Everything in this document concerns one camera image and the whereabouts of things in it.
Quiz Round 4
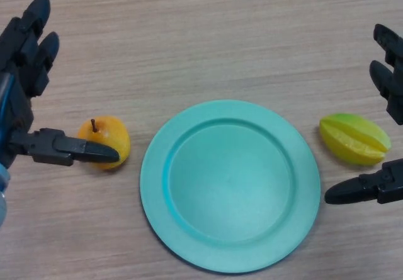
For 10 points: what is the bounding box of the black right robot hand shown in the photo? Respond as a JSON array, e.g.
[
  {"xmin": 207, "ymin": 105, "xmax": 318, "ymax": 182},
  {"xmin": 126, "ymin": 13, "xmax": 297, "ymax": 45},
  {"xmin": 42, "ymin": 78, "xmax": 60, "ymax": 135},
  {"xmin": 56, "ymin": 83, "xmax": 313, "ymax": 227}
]
[{"xmin": 324, "ymin": 23, "xmax": 403, "ymax": 205}]

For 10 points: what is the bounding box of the teal green round plate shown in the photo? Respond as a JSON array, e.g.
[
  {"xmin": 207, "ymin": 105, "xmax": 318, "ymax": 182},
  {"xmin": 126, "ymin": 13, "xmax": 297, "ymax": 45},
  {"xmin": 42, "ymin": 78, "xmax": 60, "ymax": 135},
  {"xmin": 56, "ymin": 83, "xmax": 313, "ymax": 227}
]
[{"xmin": 140, "ymin": 99, "xmax": 321, "ymax": 274}]

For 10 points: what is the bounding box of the yellow green starfruit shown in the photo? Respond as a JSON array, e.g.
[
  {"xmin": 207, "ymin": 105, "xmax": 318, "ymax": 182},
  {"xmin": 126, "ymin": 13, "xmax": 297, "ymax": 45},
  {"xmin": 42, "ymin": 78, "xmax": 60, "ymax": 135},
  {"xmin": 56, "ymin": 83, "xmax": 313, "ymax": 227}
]
[{"xmin": 319, "ymin": 113, "xmax": 392, "ymax": 167}]

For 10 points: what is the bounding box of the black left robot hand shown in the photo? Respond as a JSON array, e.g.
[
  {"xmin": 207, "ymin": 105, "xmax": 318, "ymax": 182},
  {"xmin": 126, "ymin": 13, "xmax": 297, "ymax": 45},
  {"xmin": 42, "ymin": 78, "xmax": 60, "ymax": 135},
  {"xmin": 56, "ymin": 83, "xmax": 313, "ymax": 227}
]
[{"xmin": 0, "ymin": 0, "xmax": 121, "ymax": 170}]

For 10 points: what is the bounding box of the yellow orange pear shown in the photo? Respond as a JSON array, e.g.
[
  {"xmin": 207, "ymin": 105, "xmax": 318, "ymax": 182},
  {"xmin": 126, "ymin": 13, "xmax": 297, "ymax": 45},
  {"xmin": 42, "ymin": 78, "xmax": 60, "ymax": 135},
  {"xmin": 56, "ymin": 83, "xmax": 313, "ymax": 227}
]
[{"xmin": 77, "ymin": 115, "xmax": 131, "ymax": 171}]

